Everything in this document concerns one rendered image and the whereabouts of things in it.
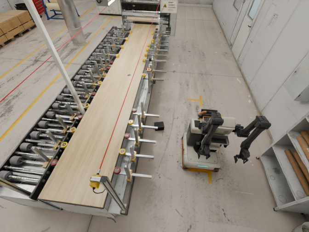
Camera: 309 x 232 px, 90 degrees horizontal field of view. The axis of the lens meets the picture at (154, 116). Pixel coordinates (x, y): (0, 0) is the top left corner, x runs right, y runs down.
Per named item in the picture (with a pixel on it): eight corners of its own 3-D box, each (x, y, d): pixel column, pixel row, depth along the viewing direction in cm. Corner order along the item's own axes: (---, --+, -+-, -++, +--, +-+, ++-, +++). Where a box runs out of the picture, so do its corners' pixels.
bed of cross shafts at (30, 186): (133, 51, 564) (130, 26, 501) (63, 211, 232) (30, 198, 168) (117, 50, 568) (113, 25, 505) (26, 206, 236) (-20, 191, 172)
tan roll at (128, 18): (168, 21, 494) (168, 17, 485) (168, 23, 486) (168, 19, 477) (124, 19, 503) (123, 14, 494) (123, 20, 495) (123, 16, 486)
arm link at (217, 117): (222, 110, 149) (211, 109, 150) (224, 122, 143) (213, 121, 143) (208, 129, 188) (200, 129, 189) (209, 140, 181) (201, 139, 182)
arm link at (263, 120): (268, 113, 148) (257, 112, 148) (272, 125, 141) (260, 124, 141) (244, 132, 186) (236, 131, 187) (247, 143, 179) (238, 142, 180)
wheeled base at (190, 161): (181, 137, 318) (183, 130, 299) (212, 140, 315) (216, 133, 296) (181, 169, 274) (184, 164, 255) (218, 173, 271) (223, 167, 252)
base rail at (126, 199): (163, 35, 511) (163, 32, 503) (127, 215, 178) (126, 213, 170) (160, 35, 511) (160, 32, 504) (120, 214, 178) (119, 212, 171)
